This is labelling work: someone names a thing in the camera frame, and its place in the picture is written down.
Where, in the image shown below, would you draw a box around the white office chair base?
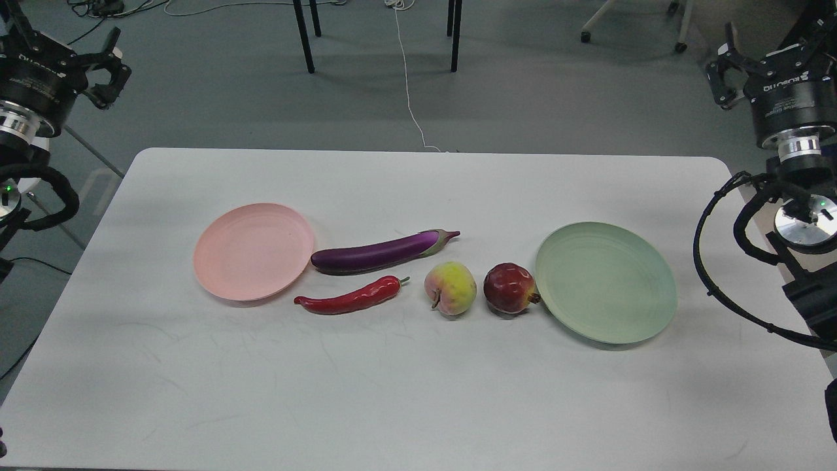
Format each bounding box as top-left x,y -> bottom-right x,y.
578,1 -> 696,55

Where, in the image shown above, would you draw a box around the purple eggplant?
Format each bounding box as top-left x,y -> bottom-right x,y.
310,229 -> 460,275

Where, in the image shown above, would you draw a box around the black table leg right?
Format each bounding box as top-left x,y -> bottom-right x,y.
446,0 -> 463,73

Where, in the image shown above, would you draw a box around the red pomegranate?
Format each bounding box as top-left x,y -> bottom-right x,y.
483,262 -> 541,317

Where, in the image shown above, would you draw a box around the white floor cable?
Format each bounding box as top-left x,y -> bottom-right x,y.
384,0 -> 443,153

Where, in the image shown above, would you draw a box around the red chili pepper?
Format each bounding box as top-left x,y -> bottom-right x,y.
294,275 -> 411,315

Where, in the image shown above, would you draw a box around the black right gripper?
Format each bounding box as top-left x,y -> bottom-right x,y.
705,23 -> 836,149

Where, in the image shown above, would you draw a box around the pink plastic plate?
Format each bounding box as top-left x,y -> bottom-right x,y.
192,203 -> 316,302

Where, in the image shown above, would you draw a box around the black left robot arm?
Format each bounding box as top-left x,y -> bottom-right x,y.
1,25 -> 131,245

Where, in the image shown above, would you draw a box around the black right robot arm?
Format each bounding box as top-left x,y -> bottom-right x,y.
692,12 -> 836,353

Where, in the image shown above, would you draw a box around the black floor cables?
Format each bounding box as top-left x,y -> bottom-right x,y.
65,0 -> 171,46

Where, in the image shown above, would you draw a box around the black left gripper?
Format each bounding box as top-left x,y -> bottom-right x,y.
1,27 -> 133,138

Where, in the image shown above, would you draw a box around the black table leg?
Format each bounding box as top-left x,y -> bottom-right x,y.
291,1 -> 322,74
446,0 -> 463,73

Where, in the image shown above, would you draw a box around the yellow pink peach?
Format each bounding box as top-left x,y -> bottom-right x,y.
424,260 -> 477,318

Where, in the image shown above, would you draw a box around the black table leg left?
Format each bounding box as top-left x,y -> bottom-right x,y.
291,1 -> 322,74

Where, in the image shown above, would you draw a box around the green plastic plate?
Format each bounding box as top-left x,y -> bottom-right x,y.
534,222 -> 678,345

